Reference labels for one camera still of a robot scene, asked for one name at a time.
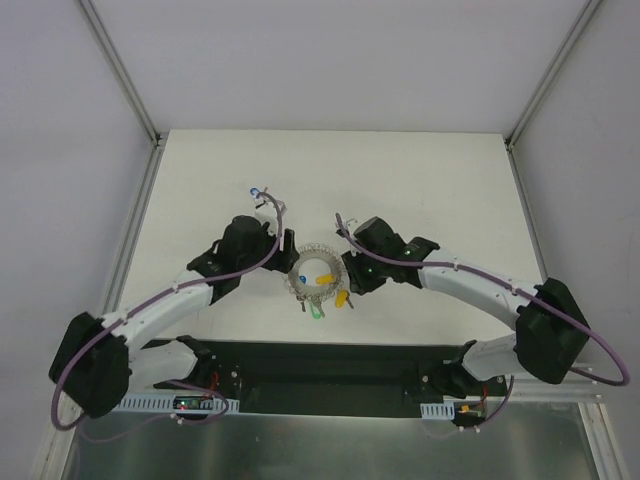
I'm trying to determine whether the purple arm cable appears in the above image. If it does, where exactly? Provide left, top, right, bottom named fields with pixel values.
left=51, top=187, right=291, bottom=444
left=333, top=212, right=630, bottom=436

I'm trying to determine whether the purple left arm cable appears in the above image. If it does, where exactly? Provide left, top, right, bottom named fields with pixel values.
left=51, top=187, right=291, bottom=444

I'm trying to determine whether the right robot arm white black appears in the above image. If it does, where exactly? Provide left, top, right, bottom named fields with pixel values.
left=336, top=217, right=589, bottom=398

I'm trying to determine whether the left white cable duct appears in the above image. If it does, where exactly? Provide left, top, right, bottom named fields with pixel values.
left=113, top=393, right=240, bottom=415

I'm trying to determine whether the right aluminium frame post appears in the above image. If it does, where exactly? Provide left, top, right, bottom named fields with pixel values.
left=505, top=0, right=605, bottom=152

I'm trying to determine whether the right white cable duct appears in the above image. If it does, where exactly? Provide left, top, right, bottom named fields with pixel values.
left=420, top=401, right=456, bottom=421

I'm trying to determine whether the large metal keyring with rings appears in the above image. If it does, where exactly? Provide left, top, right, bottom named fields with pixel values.
left=286, top=243, right=345, bottom=303

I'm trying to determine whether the left side frame rail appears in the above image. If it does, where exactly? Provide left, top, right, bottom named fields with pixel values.
left=96, top=136, right=168, bottom=314

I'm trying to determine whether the white cable duct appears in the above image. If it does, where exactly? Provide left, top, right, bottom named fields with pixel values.
left=420, top=401, right=456, bottom=421
left=113, top=393, right=240, bottom=415

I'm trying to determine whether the right side frame rail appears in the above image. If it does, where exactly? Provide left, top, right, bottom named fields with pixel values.
left=505, top=144, right=574, bottom=351

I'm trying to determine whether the left aluminium frame post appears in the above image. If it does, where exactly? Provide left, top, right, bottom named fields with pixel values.
left=77, top=0, right=163, bottom=146

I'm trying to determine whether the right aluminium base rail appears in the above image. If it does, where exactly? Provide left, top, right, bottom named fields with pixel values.
left=511, top=374, right=603, bottom=403

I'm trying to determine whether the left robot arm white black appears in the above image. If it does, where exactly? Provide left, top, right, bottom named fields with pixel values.
left=49, top=215, right=300, bottom=418

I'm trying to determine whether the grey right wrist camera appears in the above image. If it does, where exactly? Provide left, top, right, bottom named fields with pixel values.
left=342, top=218, right=359, bottom=235

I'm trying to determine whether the frame rail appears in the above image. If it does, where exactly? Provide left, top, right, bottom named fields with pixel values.
left=96, top=136, right=168, bottom=314
left=505, top=144, right=574, bottom=351

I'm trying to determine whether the silver key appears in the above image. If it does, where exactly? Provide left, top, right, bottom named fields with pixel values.
left=296, top=296, right=306, bottom=312

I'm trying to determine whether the aluminium frame post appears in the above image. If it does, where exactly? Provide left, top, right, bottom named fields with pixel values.
left=505, top=0, right=605, bottom=152
left=77, top=0, right=163, bottom=146

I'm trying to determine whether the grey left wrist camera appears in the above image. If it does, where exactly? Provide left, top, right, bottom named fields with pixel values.
left=254, top=197, right=287, bottom=229

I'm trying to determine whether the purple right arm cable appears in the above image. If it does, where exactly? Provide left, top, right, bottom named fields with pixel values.
left=333, top=212, right=630, bottom=436

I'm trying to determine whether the green key tag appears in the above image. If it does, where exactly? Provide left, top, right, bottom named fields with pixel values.
left=310, top=303, right=322, bottom=320

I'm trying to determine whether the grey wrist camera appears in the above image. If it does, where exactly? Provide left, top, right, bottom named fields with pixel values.
left=342, top=218, right=359, bottom=235
left=254, top=197, right=287, bottom=229

